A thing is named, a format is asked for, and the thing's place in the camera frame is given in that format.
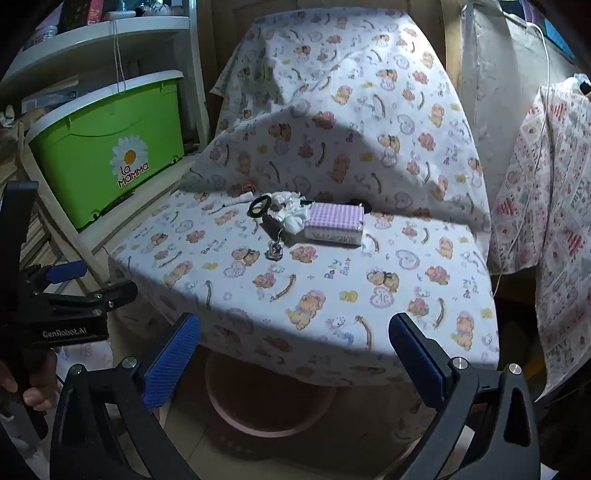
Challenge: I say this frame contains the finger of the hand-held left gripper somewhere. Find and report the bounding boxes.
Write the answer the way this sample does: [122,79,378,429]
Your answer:
[23,261,88,294]
[46,281,138,319]

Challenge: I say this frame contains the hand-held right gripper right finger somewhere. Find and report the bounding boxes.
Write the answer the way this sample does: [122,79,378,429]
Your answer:
[389,313,539,480]

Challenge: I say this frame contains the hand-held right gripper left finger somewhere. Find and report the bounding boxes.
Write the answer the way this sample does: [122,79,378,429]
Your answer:
[50,313,202,480]

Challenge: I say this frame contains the pink round basket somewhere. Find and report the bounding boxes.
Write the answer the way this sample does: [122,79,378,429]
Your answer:
[203,351,340,437]

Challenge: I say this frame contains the purple checkered box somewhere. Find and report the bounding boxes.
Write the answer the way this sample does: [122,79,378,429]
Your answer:
[303,202,365,247]

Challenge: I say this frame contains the person's left hand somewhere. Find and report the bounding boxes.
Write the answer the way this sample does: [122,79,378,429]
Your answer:
[0,351,58,412]

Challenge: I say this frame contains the green plastic storage box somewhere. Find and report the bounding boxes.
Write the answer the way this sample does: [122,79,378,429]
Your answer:
[25,70,185,232]

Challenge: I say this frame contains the strawberry-printed cloth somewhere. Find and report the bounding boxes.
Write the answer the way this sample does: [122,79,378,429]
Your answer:
[489,74,591,398]

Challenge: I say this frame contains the bear-printed white sheet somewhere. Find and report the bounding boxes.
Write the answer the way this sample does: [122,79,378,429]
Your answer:
[108,9,502,388]

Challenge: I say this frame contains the white shelf unit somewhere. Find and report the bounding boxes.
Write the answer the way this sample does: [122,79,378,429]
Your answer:
[0,0,211,259]

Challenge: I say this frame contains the dark book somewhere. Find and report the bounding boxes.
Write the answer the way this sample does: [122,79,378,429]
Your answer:
[60,0,90,31]

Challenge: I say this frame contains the white cover cloth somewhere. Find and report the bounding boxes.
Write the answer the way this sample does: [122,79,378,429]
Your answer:
[462,7,548,195]

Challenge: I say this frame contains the white hanging string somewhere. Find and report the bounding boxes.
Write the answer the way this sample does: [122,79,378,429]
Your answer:
[111,18,127,93]

